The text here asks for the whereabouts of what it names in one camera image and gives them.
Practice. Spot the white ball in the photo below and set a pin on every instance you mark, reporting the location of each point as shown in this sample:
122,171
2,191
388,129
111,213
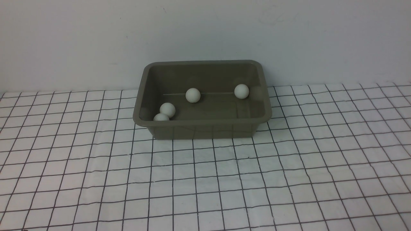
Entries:
193,95
241,91
161,117
168,109

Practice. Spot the olive green plastic bin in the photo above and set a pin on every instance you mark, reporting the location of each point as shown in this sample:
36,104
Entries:
219,114

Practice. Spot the white black grid tablecloth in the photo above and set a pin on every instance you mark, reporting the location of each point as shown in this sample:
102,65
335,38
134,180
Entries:
332,158

